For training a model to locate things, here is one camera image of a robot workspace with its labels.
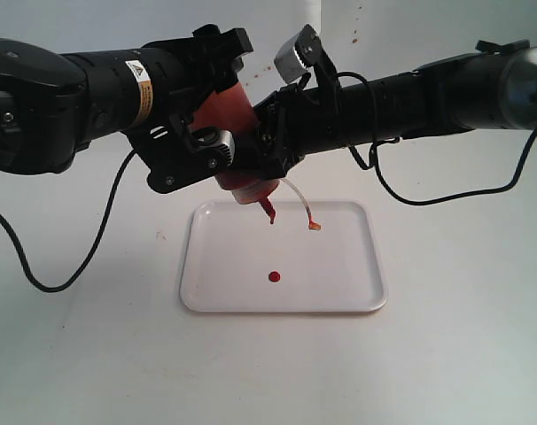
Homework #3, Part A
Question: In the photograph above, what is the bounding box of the red ketchup squeeze bottle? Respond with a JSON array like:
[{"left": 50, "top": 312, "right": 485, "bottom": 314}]
[{"left": 191, "top": 82, "right": 282, "bottom": 225}]

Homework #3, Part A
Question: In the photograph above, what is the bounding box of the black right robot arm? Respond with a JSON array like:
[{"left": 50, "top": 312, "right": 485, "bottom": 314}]
[{"left": 231, "top": 40, "right": 537, "bottom": 179}]

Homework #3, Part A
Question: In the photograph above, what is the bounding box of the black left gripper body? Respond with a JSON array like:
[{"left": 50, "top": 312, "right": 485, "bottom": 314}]
[{"left": 128, "top": 25, "right": 253, "bottom": 194}]

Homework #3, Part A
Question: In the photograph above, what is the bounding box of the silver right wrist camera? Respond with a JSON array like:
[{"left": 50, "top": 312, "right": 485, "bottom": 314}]
[{"left": 274, "top": 24, "right": 323, "bottom": 84}]

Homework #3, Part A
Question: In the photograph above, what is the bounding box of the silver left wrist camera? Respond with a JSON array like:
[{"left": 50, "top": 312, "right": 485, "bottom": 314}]
[{"left": 191, "top": 127, "right": 235, "bottom": 166}]

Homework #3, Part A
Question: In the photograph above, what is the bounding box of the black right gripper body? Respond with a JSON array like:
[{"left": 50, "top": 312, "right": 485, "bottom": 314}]
[{"left": 232, "top": 83, "right": 313, "bottom": 180}]

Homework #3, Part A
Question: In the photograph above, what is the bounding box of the red ketchup blob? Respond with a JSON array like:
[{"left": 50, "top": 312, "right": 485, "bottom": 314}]
[{"left": 268, "top": 271, "right": 281, "bottom": 283}]

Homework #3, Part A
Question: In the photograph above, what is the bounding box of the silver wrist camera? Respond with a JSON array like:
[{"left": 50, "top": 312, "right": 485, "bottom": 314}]
[
  {"left": 191, "top": 127, "right": 235, "bottom": 166},
  {"left": 274, "top": 24, "right": 323, "bottom": 84}
]

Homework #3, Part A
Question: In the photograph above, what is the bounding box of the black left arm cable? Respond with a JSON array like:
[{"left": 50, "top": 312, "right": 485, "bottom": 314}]
[{"left": 0, "top": 150, "right": 136, "bottom": 293}]

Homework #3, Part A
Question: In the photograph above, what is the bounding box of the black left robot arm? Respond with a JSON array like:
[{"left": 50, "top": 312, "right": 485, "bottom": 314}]
[{"left": 0, "top": 25, "right": 253, "bottom": 194}]

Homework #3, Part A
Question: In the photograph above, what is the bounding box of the white rectangular plastic tray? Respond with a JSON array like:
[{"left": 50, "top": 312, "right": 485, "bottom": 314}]
[{"left": 180, "top": 201, "right": 388, "bottom": 313}]

